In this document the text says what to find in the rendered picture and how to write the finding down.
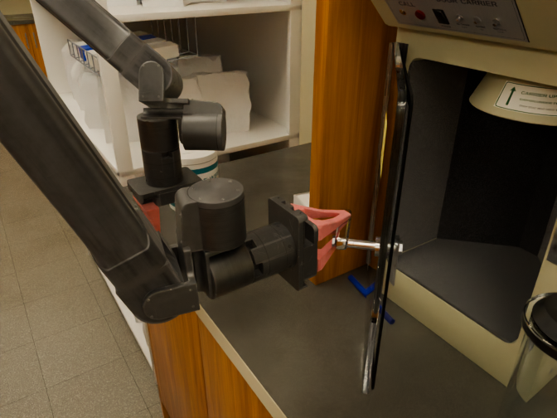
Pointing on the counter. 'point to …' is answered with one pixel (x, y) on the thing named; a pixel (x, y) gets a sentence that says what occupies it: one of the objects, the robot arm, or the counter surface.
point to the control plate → (504, 13)
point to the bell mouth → (516, 99)
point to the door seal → (394, 218)
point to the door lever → (341, 241)
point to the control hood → (547, 12)
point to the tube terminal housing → (478, 337)
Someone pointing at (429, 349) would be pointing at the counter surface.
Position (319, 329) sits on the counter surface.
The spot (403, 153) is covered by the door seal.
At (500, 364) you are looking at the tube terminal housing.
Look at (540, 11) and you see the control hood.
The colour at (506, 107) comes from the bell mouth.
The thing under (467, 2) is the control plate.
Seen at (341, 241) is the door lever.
